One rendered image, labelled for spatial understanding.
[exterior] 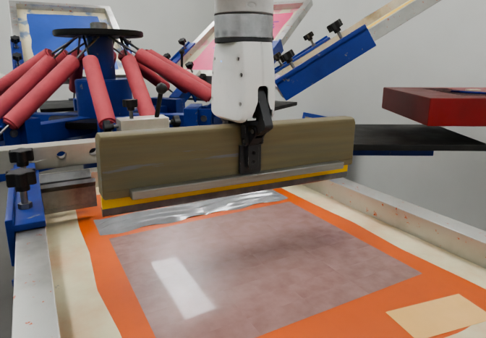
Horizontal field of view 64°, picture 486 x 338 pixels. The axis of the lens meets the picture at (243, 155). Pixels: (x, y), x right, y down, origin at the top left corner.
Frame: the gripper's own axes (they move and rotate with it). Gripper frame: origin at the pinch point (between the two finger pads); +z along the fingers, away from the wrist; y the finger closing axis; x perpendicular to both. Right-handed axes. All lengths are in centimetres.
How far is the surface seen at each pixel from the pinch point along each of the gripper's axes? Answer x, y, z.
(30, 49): -21, -200, -18
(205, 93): 30, -83, -1
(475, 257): 25.8, 18.8, 13.0
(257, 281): -2.5, 8.4, 14.1
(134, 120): -2, -52, 2
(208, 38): 75, -182, -25
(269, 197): 14.3, -15.3, 13.5
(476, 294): 18.8, 23.3, 14.1
